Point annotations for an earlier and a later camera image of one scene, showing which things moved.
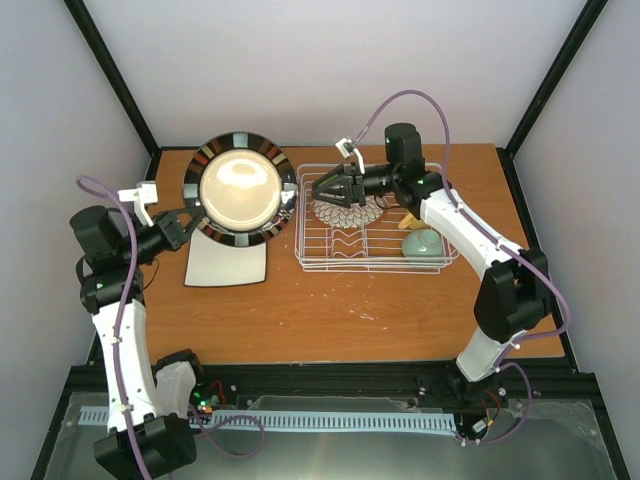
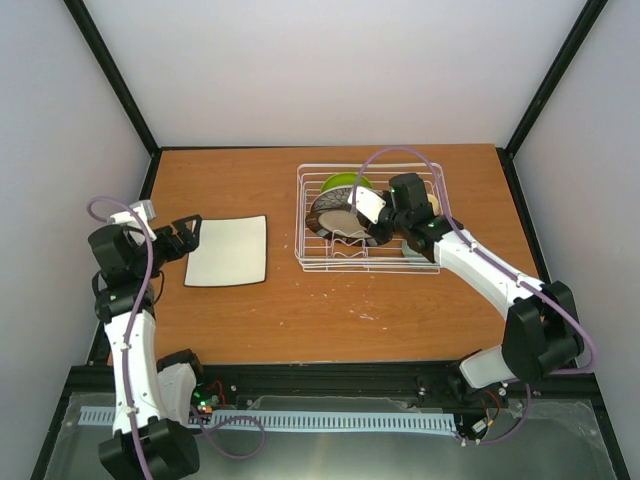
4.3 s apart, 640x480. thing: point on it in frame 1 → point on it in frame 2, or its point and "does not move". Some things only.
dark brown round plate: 247,187 → 343,226
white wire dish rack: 376,238 does not move
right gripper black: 343,181 → 378,233
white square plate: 212,263 does not move
